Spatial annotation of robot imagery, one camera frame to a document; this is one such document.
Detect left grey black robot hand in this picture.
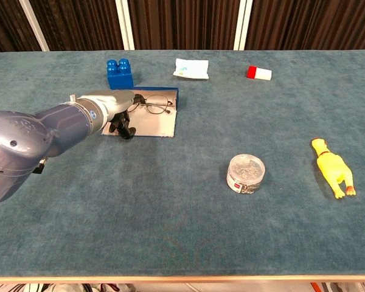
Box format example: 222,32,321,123
100,90,144,141

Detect yellow rubber chicken toy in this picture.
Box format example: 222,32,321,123
310,137,357,200

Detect red and white small box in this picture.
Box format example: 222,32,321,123
246,65,273,82

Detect blue glasses case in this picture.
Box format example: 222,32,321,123
102,87,179,138

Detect clear round jar of pins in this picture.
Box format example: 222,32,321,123
226,153,266,194

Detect blue-green velvet table cloth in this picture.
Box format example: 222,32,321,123
0,50,365,277

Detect blue toy building block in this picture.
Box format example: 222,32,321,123
106,58,134,91

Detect white tissue packet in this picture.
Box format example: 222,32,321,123
173,58,210,80

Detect dark brown pleated curtain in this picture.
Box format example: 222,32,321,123
0,0,365,52

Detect metal-rimmed eyeglasses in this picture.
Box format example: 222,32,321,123
128,94,174,115

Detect white metal frame post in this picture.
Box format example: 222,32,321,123
114,0,135,50
18,0,50,52
233,0,254,51

